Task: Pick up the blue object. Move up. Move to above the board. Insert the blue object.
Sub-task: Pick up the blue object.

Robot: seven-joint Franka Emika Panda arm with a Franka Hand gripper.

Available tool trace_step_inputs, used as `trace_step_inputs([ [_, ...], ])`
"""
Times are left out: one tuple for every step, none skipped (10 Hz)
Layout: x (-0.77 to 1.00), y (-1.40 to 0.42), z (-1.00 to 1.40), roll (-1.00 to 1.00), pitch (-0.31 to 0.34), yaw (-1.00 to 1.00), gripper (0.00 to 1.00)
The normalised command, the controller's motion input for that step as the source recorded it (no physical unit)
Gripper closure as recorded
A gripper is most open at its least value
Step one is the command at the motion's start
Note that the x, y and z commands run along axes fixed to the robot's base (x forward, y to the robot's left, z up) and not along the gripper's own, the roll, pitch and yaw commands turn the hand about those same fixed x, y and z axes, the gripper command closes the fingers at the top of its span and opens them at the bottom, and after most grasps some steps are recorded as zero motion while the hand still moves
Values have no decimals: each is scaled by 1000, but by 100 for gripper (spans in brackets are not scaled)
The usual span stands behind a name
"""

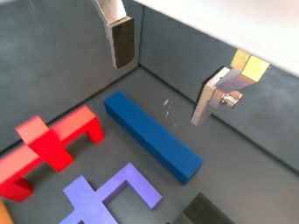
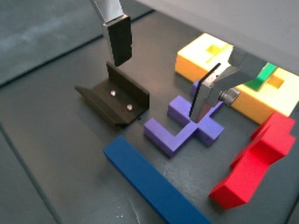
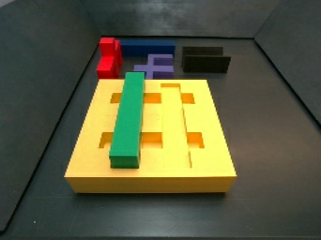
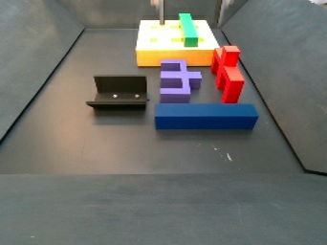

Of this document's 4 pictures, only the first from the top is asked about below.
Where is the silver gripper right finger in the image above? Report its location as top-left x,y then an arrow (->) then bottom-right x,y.
191,50 -> 269,125

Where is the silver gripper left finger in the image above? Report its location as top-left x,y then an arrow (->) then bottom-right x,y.
92,0 -> 135,68

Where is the blue rectangular block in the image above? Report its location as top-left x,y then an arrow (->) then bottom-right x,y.
104,92 -> 203,185

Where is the yellow puzzle board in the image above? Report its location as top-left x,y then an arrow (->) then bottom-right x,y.
0,200 -> 14,224

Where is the red puzzle block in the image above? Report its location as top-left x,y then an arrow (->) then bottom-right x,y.
0,106 -> 104,202

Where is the purple puzzle block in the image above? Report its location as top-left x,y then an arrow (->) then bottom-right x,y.
60,163 -> 163,224

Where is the black angle bracket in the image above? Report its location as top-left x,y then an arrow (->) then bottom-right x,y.
168,192 -> 235,224

